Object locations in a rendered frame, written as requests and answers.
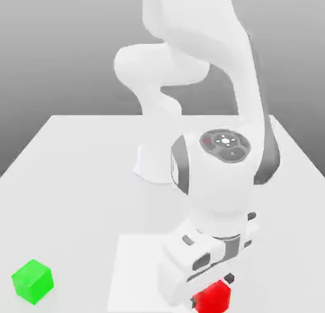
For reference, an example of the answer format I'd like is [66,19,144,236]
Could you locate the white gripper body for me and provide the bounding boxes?
[157,253,251,307]

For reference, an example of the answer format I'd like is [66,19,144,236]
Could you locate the small red cube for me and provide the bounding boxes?
[191,279,232,313]

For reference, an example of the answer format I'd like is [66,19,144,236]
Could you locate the small green cube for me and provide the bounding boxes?
[11,258,55,306]

